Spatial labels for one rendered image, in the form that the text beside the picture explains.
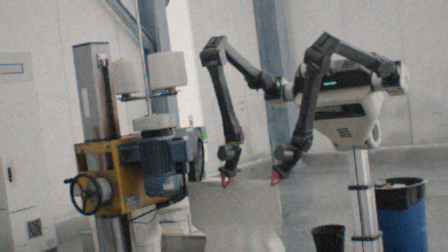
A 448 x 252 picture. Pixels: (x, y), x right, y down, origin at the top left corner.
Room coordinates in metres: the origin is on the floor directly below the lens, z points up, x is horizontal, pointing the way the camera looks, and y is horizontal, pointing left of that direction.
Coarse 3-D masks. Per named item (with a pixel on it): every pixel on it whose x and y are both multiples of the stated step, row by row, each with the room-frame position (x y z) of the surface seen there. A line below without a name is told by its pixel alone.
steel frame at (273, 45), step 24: (144, 0) 8.99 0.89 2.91; (168, 0) 9.24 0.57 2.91; (264, 0) 11.60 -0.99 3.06; (144, 24) 9.01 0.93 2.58; (264, 24) 11.64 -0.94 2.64; (144, 48) 8.98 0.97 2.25; (168, 48) 8.88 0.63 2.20; (264, 48) 11.66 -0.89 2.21; (288, 48) 11.57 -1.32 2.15; (288, 72) 11.48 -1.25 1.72; (288, 120) 11.33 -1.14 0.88
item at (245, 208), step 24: (192, 192) 3.00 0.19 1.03; (216, 192) 2.92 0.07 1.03; (240, 192) 2.85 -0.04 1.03; (264, 192) 2.77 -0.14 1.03; (192, 216) 3.01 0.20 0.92; (216, 216) 2.93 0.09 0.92; (240, 216) 2.86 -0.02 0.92; (264, 216) 2.78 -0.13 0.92; (216, 240) 2.88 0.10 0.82; (240, 240) 2.81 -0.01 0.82; (264, 240) 2.75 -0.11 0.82
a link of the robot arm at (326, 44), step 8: (320, 40) 2.47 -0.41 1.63; (328, 40) 2.45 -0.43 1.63; (336, 40) 2.43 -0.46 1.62; (312, 48) 2.47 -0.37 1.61; (320, 48) 2.45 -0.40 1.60; (328, 48) 2.43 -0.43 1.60; (336, 48) 2.46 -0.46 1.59; (344, 48) 2.50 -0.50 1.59; (352, 48) 2.53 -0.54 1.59; (312, 56) 2.45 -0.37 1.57; (320, 56) 2.43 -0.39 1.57; (328, 56) 2.45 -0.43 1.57; (344, 56) 2.53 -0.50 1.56; (352, 56) 2.55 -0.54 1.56; (360, 56) 2.58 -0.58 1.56; (368, 56) 2.61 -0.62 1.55; (368, 64) 2.64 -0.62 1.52; (376, 64) 2.65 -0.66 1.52; (384, 64) 2.65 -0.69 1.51; (392, 64) 2.69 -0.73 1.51; (384, 72) 2.68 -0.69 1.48
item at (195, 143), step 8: (176, 128) 3.03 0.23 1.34; (184, 128) 3.06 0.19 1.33; (176, 136) 3.00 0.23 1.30; (192, 136) 3.10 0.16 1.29; (200, 136) 3.16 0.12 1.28; (192, 144) 3.10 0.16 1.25; (200, 144) 3.15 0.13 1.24; (200, 152) 3.14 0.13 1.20; (192, 160) 3.11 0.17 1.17; (200, 160) 3.14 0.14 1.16; (192, 168) 3.11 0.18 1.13; (200, 168) 3.13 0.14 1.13; (192, 176) 3.12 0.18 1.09
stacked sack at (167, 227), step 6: (162, 222) 5.83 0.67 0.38; (168, 222) 5.78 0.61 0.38; (174, 222) 5.73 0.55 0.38; (180, 222) 5.71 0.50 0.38; (186, 222) 5.72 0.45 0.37; (162, 228) 5.71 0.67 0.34; (168, 228) 5.67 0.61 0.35; (174, 228) 5.64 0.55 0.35; (180, 228) 5.60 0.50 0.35; (186, 228) 5.60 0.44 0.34; (192, 228) 5.67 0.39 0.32; (180, 234) 5.59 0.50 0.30; (186, 234) 5.59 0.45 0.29
